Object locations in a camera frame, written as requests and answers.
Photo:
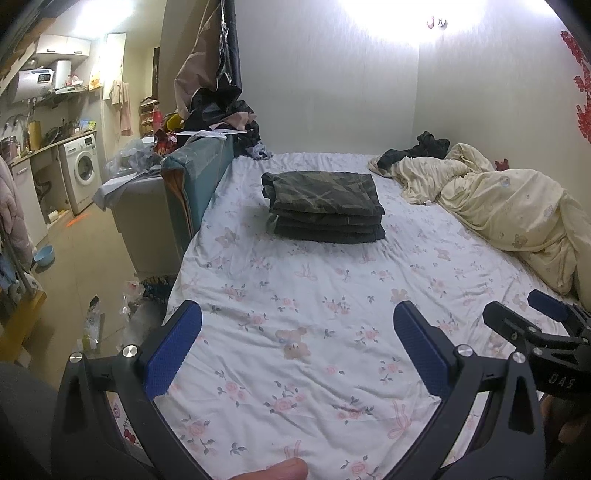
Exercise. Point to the pile of dark clothes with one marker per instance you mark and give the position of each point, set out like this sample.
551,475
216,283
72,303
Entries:
217,110

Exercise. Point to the camouflage pants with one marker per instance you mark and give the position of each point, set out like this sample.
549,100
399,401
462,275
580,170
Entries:
323,189

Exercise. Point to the blue plastic basin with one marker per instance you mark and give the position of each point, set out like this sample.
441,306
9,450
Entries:
44,256

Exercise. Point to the white wall cabinet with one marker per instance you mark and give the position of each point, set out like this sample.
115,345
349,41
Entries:
64,45

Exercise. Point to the yellow container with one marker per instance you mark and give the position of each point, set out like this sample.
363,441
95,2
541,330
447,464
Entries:
34,134

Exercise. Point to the white low cabinet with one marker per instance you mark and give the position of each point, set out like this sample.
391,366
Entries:
27,198

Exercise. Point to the long snack packet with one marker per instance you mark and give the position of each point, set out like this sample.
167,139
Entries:
92,323

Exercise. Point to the black clothes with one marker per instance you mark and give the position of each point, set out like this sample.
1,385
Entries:
429,143

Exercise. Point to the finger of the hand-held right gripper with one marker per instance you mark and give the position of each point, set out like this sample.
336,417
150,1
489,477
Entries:
549,304
508,323

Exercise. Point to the cream duvet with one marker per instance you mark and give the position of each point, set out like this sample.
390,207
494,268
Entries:
508,207

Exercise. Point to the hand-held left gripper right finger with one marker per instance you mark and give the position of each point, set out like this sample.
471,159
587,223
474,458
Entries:
422,350

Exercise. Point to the red wall decoration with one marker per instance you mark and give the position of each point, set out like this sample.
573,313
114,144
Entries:
579,83

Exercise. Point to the teal headboard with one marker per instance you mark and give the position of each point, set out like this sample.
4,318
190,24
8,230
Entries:
203,175

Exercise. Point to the small red plush toy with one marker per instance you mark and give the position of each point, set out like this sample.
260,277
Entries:
502,164

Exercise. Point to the kitchen counter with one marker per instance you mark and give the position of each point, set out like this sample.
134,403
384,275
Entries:
51,144

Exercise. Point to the colourful snack packets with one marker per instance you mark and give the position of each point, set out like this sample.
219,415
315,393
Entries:
157,288

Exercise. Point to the white washing machine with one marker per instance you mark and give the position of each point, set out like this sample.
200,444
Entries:
83,170

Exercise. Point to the pink towel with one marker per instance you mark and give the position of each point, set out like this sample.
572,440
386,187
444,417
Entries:
122,106

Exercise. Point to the yellow round object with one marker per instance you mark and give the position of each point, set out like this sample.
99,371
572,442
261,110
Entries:
174,122

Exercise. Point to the person's right hand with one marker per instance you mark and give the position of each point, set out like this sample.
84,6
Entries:
570,429

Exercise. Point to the light blue cloth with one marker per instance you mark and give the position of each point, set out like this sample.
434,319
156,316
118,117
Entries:
9,274

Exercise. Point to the yellow wooden chair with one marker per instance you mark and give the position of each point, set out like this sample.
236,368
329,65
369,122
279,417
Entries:
18,332

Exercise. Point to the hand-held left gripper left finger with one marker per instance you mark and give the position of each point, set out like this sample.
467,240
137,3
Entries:
173,350

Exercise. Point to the clear plastic wrapper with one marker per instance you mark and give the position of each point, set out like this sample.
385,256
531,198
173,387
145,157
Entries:
134,297

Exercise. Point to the grey plastic bag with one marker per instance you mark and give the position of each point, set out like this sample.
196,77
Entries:
143,323

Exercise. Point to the pink padded jacket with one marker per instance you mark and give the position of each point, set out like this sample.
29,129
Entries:
11,207

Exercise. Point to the white cloth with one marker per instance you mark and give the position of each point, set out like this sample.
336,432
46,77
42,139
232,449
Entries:
120,189

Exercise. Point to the white papers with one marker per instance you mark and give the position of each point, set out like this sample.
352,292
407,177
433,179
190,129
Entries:
207,133

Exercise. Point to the red bottle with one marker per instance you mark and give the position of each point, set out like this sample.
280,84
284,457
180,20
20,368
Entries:
158,123

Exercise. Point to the person's left hand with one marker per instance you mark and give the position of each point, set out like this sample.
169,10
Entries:
272,470

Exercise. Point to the metal pot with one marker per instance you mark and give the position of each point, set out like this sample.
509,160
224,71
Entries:
10,147

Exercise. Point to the wall shelf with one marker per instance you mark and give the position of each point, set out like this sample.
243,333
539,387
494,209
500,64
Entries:
78,90

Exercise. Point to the white floral bed sheet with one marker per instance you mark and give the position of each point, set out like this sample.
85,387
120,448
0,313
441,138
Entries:
300,300

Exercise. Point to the white water heater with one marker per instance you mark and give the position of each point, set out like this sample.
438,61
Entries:
37,81

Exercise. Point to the clear plastic bag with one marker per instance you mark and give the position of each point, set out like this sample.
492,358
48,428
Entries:
127,157

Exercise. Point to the folded grey pants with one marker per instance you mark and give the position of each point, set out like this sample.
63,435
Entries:
332,235

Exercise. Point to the white nightstand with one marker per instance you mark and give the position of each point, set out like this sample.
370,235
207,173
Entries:
147,230

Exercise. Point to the brown storage rack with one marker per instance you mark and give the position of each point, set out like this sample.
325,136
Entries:
149,115

